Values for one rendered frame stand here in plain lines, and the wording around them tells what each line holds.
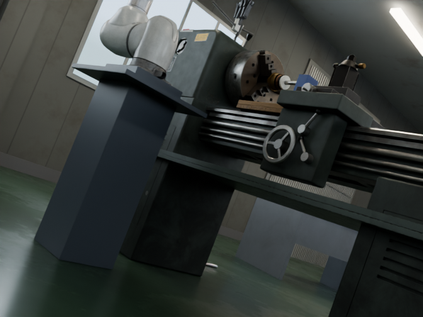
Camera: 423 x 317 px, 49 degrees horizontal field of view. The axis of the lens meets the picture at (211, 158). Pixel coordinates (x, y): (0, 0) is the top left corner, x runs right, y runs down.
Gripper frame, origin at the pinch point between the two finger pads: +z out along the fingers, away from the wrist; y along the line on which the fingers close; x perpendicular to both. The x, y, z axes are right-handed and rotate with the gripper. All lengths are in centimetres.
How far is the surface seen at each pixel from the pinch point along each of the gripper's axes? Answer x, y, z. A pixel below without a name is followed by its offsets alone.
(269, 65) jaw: 6.8, 29.3, 20.4
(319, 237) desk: 200, -50, 90
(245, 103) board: -6, 38, 46
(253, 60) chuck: 1.1, 23.3, 20.6
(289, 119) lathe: -14, 75, 53
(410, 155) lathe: -4, 122, 57
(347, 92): 0, 86, 35
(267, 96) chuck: 18.5, 23.3, 32.4
